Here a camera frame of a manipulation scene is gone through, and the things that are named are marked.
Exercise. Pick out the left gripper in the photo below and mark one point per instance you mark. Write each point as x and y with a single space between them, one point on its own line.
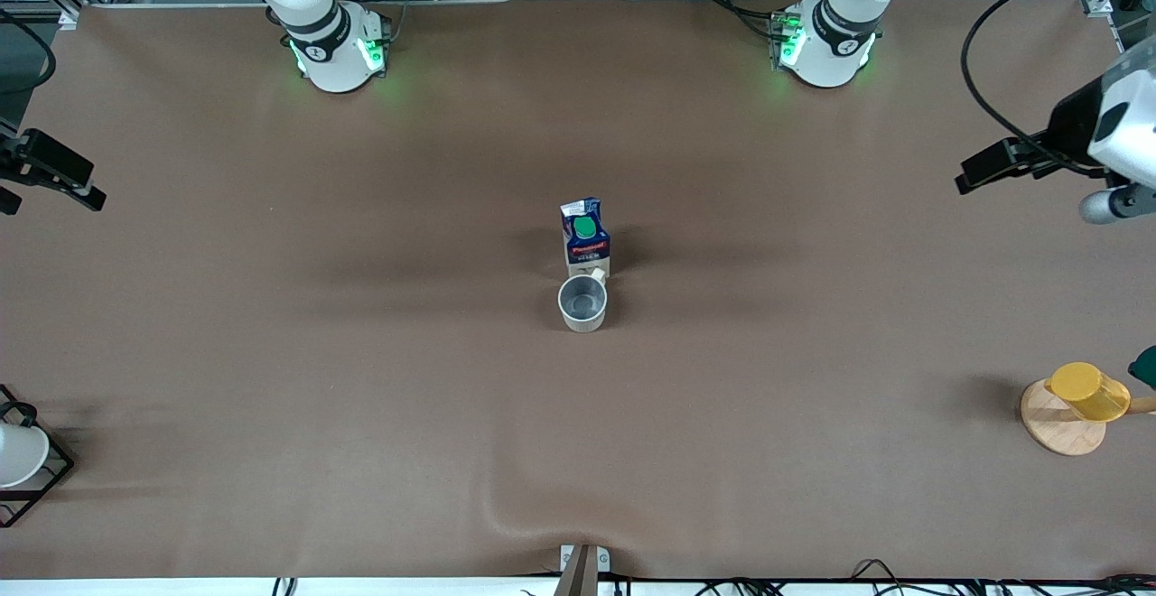
1068 129

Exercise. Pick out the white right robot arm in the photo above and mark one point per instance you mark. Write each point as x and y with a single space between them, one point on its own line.
316 13

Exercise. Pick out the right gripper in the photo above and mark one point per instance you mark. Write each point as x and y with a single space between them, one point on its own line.
11 165

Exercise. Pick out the round wooden cup stand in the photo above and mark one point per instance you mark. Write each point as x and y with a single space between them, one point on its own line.
1057 429

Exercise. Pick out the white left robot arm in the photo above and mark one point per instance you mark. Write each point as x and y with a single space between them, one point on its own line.
835 27

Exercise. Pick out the blue milk carton green cap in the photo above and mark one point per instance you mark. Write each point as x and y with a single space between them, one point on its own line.
587 239

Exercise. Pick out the yellow plastic cup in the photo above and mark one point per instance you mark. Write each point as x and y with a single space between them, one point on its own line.
1088 393

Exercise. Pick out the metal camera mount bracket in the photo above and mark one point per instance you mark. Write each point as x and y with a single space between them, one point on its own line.
578 569

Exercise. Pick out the dark green object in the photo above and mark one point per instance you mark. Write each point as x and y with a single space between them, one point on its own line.
1145 368

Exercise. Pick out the beige ceramic mug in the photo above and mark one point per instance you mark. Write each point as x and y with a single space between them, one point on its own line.
582 302

